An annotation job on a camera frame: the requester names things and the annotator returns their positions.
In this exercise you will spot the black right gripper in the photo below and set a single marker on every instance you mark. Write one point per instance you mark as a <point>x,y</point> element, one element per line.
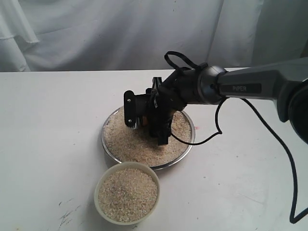
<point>177,91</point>

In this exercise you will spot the brown wooden cup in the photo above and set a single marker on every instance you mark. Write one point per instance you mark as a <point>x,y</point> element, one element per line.
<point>144,121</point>

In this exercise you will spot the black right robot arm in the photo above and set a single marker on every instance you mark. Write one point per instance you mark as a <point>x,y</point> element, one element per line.
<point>284,83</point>

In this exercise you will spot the rice heap on plate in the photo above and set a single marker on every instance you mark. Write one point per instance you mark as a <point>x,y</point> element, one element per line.
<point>130,144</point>

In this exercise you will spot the white ceramic bowl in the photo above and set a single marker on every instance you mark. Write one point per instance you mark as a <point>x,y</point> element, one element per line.
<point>113,169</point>

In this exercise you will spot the round metal plate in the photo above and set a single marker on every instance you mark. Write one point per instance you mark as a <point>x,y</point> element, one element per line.
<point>149,154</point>

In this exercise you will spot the white backdrop cloth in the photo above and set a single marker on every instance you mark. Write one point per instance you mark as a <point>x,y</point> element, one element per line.
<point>82,35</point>

